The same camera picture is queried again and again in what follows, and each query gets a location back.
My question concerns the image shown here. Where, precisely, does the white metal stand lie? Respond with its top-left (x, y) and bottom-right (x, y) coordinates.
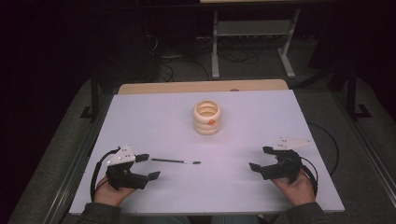
top-left (210, 8), bottom-right (302, 80)

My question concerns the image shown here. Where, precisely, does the cream ringed pen holder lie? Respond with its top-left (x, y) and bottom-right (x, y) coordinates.
top-left (192, 99), bottom-right (222, 136)

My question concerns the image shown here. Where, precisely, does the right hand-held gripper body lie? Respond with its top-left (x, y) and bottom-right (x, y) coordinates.
top-left (262, 136), bottom-right (312, 185)

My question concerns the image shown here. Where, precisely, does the thin black floor cable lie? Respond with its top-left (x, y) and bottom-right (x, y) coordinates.
top-left (307, 121), bottom-right (340, 177)

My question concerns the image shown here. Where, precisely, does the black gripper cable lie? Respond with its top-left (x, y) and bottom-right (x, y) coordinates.
top-left (300, 155), bottom-right (319, 198)
top-left (90, 147), bottom-right (121, 202)

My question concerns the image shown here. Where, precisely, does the person's left hand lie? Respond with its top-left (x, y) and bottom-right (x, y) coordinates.
top-left (92, 176), bottom-right (136, 207)

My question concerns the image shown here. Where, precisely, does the person's right hand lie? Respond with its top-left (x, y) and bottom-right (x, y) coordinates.
top-left (270, 170), bottom-right (316, 207)

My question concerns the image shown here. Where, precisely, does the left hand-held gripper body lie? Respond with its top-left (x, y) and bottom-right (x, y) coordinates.
top-left (106, 144), bottom-right (149, 190)

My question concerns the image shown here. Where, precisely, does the black metal stand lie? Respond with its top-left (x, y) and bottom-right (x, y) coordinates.
top-left (79, 71), bottom-right (101, 121)
top-left (346, 66), bottom-right (374, 121)

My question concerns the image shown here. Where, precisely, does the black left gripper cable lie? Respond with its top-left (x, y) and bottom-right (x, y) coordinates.
top-left (90, 147), bottom-right (121, 202)

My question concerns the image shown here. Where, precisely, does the white work board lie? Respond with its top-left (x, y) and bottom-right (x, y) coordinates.
top-left (68, 89), bottom-right (346, 217)

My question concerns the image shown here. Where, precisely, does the tangle of black floor cables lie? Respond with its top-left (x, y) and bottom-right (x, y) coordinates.
top-left (146, 33), bottom-right (260, 82)

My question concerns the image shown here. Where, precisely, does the thin black pen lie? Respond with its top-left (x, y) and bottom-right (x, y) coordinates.
top-left (151, 158), bottom-right (202, 165)

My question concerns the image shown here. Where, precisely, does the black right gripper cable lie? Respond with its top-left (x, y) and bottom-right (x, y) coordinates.
top-left (300, 155), bottom-right (319, 198)

